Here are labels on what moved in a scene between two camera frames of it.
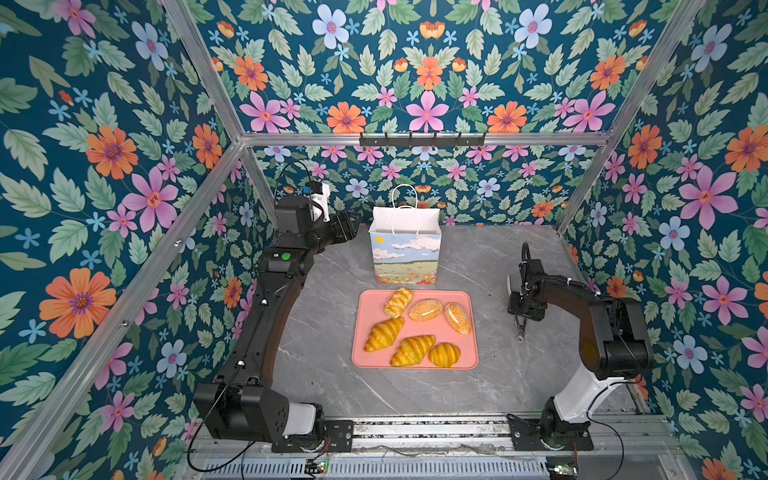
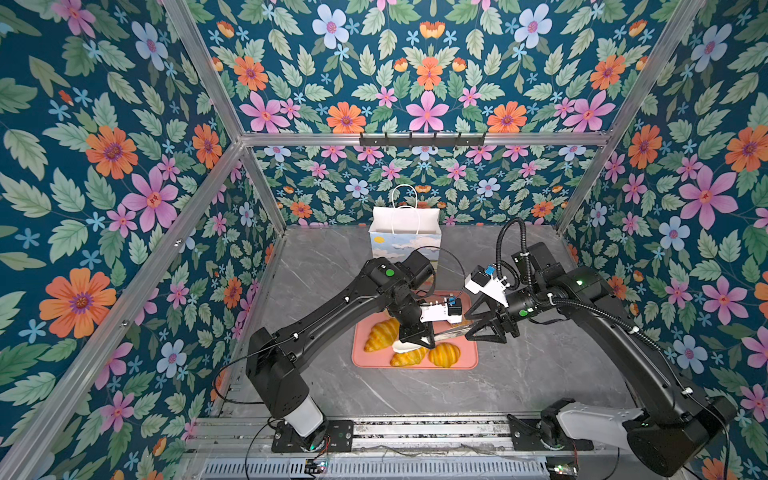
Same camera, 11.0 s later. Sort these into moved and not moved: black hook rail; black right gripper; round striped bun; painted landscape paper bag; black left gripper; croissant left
Moved: black right gripper; black left gripper
Not moved: black hook rail; round striped bun; croissant left; painted landscape paper bag
